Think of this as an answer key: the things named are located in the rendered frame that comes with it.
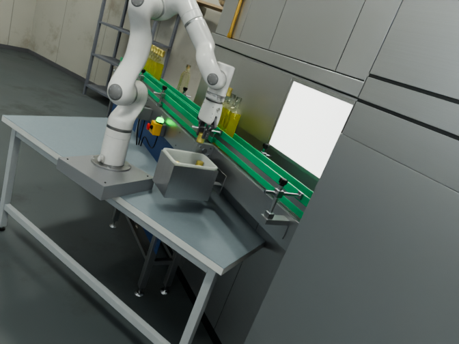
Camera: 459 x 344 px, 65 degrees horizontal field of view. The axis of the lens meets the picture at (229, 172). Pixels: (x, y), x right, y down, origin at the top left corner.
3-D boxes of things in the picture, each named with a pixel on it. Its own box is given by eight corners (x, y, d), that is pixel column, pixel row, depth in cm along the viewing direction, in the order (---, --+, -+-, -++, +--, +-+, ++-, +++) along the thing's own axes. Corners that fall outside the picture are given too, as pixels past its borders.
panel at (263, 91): (330, 188, 143) (368, 106, 133) (324, 187, 141) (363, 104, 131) (226, 115, 212) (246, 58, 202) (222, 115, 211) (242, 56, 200)
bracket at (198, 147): (210, 158, 181) (215, 146, 179) (194, 156, 175) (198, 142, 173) (207, 155, 183) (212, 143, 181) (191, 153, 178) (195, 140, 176)
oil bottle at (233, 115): (229, 149, 184) (243, 109, 177) (220, 147, 181) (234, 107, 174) (224, 145, 188) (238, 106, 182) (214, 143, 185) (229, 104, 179)
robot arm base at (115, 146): (106, 173, 166) (115, 135, 160) (82, 157, 175) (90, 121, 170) (138, 170, 181) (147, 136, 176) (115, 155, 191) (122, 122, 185)
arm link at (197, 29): (192, 11, 141) (225, 82, 143) (206, 18, 156) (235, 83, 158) (174, 22, 144) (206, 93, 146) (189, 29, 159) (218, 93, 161)
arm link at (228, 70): (221, 97, 151) (227, 96, 160) (231, 66, 148) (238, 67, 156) (203, 89, 153) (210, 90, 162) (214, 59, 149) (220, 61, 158)
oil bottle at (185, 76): (182, 102, 259) (193, 67, 251) (175, 100, 257) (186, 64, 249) (180, 100, 264) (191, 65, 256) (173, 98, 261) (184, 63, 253)
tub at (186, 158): (214, 185, 165) (220, 168, 163) (169, 181, 153) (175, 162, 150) (199, 169, 179) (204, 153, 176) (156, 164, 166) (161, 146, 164)
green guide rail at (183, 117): (199, 140, 178) (204, 125, 176) (197, 140, 178) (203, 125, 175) (119, 65, 314) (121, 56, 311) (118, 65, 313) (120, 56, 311)
